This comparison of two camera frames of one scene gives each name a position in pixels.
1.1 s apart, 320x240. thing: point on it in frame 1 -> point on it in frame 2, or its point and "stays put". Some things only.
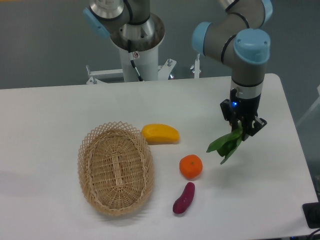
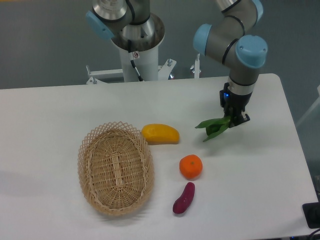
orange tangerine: x=190 y=166 stays put
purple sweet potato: x=180 y=205 stays put
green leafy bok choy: x=226 y=145 -> x=214 y=126
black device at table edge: x=312 y=214 stays put
